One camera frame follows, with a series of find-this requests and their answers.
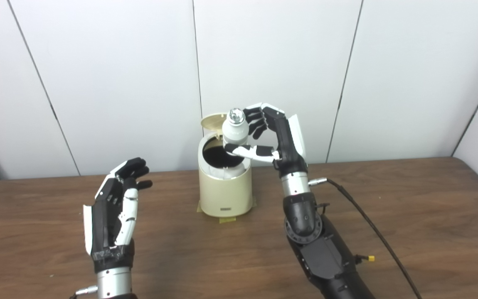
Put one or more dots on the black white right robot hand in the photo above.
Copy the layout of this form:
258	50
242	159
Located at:
291	149

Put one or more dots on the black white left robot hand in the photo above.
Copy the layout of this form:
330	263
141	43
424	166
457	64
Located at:
104	224

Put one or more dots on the small white plastic bottle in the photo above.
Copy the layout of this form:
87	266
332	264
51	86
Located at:
235	131

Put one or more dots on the cream-colored bin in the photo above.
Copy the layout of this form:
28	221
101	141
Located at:
224	195

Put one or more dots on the cream round bin lid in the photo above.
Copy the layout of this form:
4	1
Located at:
212	120

